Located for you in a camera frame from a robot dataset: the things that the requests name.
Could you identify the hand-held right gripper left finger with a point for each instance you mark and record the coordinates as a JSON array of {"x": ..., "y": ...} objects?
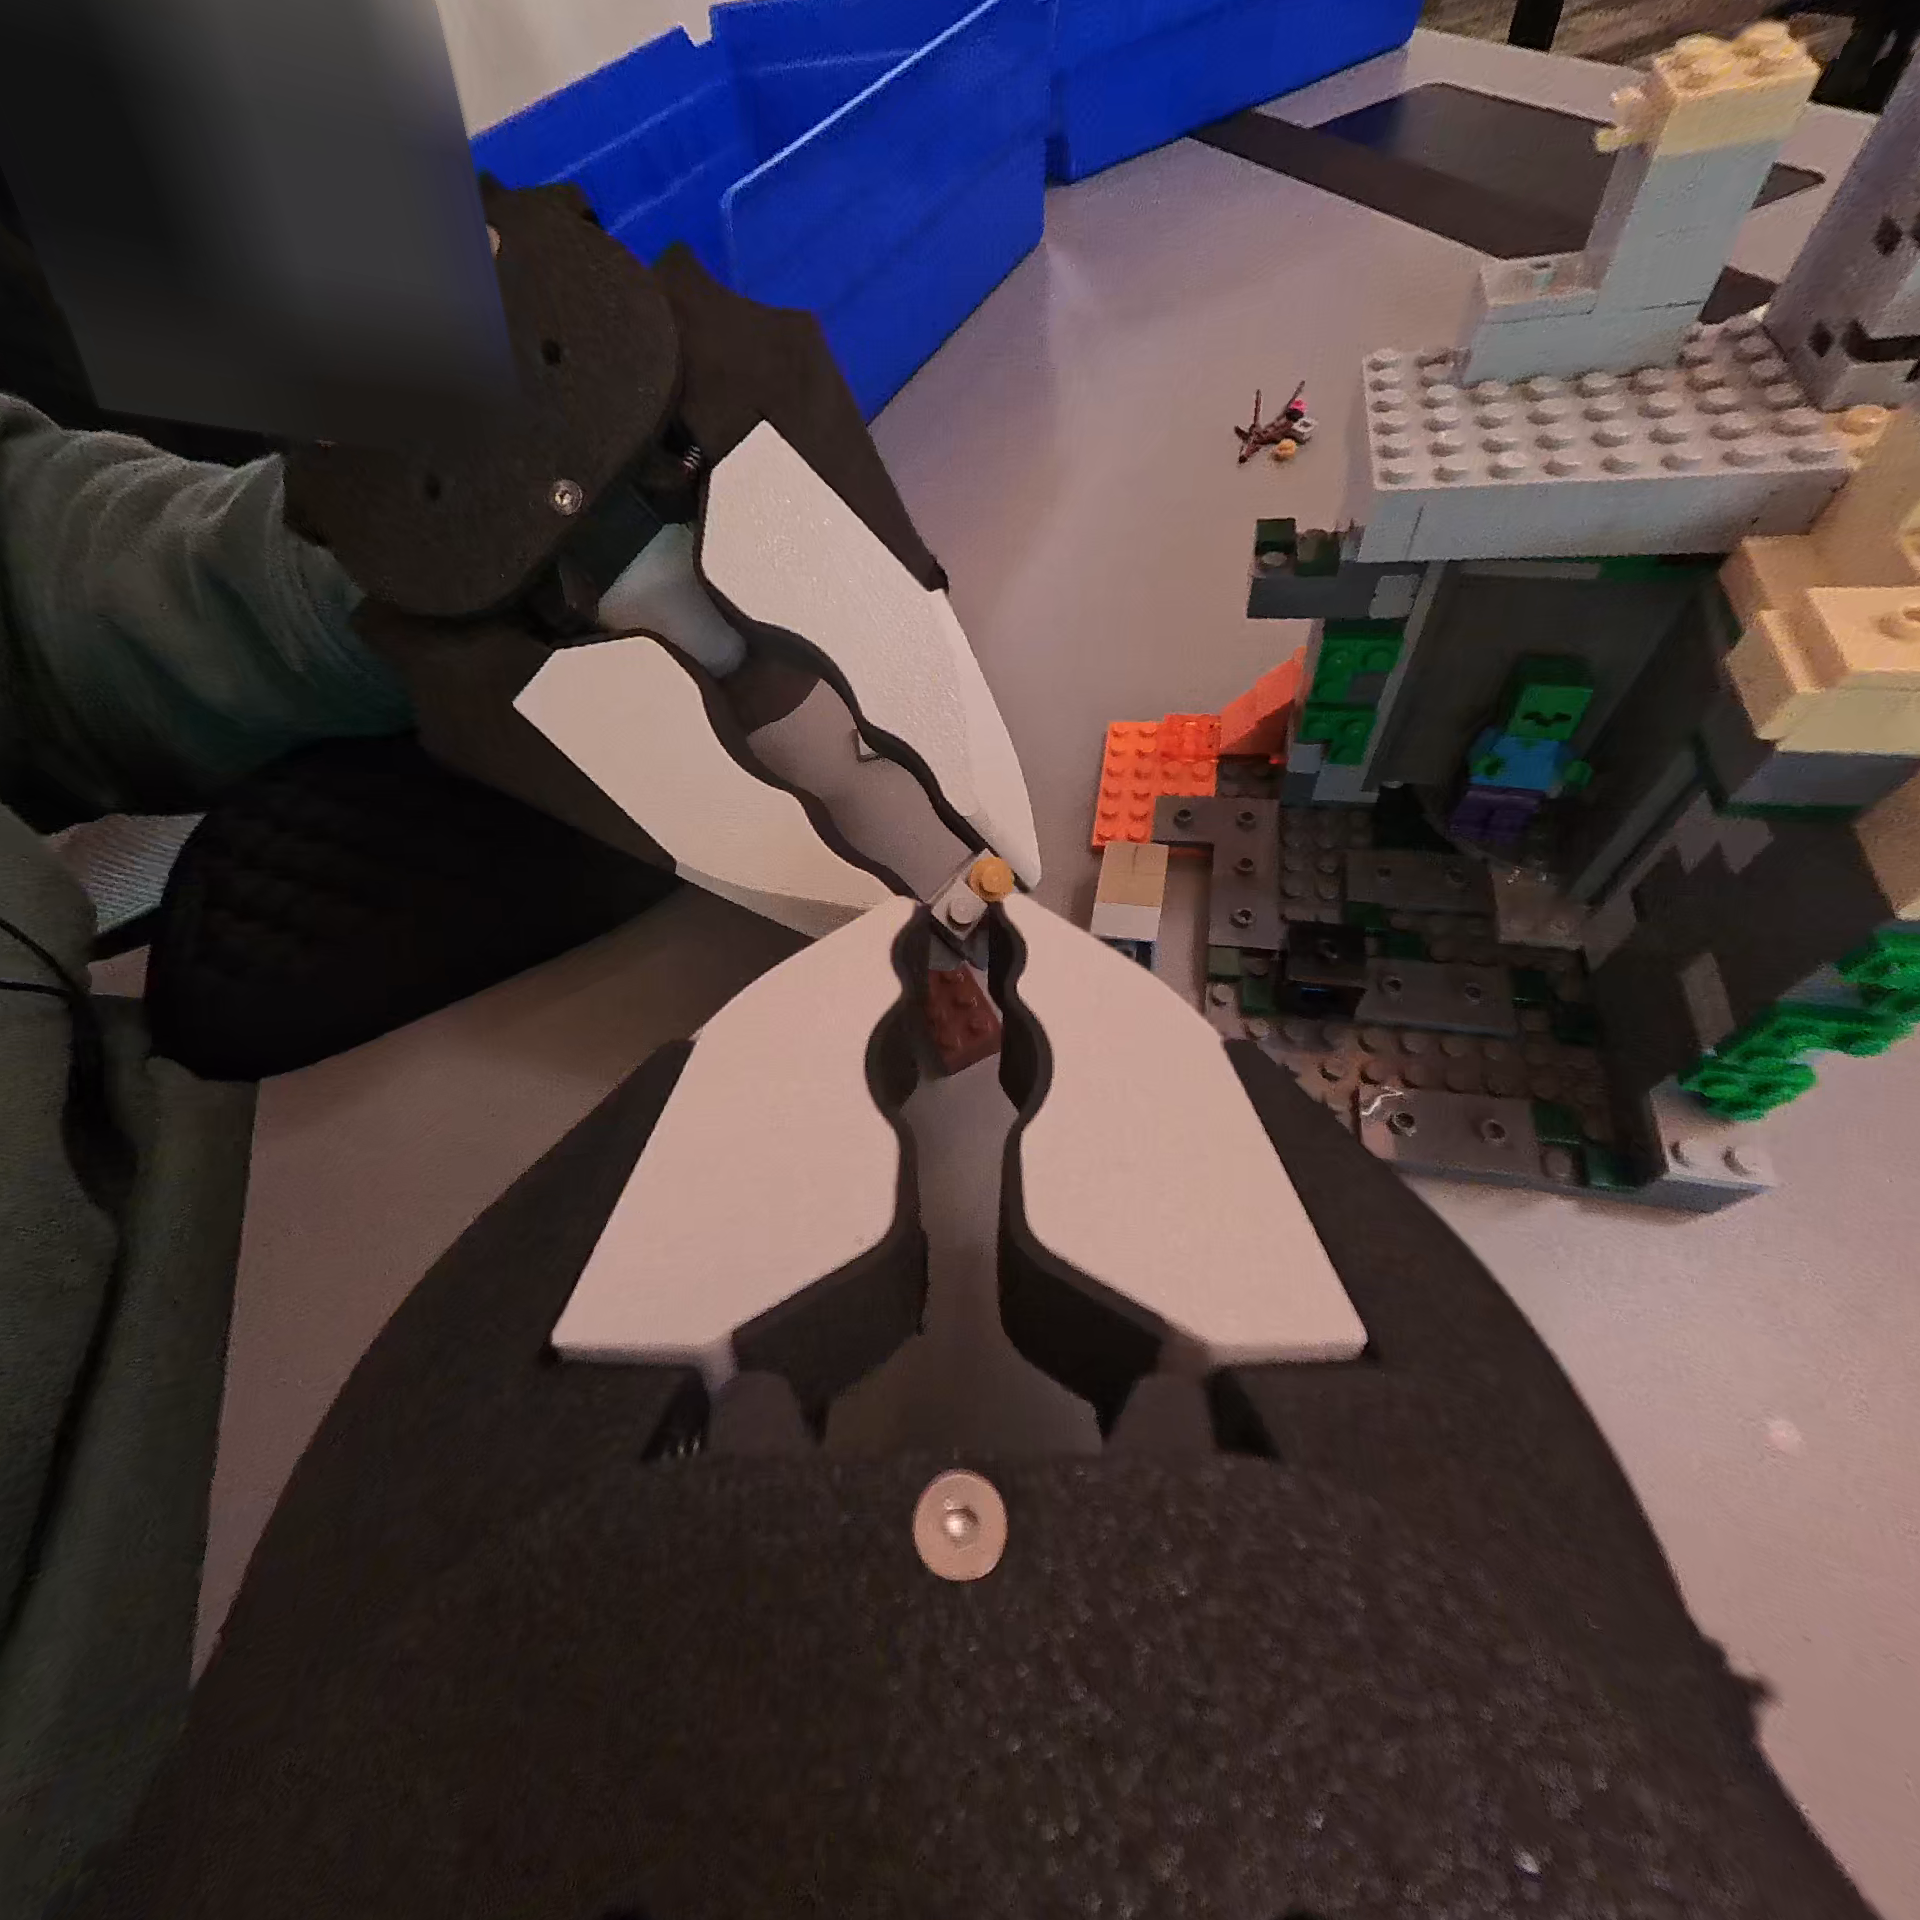
[{"x": 735, "y": 1201}]

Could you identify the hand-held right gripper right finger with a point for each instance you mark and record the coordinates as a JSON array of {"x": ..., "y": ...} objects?
[{"x": 1172, "y": 1201}]

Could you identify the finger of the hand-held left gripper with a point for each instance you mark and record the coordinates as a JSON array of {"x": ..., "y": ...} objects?
[
  {"x": 662, "y": 763},
  {"x": 856, "y": 598}
]

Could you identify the reddish brown toy brick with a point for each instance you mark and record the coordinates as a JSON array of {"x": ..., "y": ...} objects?
[{"x": 960, "y": 1019}]

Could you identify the orange round toy stud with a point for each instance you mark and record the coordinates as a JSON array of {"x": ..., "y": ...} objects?
[{"x": 990, "y": 875}]

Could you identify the grey square toy brick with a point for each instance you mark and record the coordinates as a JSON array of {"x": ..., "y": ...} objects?
[{"x": 956, "y": 916}]

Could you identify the toy brick building model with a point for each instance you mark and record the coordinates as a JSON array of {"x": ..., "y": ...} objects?
[{"x": 1576, "y": 450}]

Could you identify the person's left forearm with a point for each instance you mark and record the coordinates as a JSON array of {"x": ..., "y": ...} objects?
[{"x": 149, "y": 598}]

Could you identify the grey desk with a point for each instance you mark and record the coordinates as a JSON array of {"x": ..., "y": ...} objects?
[{"x": 1172, "y": 524}]

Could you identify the tan white toy brick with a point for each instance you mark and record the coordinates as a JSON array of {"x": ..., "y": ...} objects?
[{"x": 1128, "y": 891}]

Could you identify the black wrist rest pad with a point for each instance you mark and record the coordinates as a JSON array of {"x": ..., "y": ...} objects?
[{"x": 375, "y": 930}]

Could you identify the green zombie toy minifigure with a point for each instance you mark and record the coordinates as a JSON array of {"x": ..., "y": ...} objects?
[{"x": 1531, "y": 750}]

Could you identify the person's dark green hoodie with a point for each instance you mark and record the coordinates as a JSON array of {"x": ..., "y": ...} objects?
[{"x": 91, "y": 1349}]

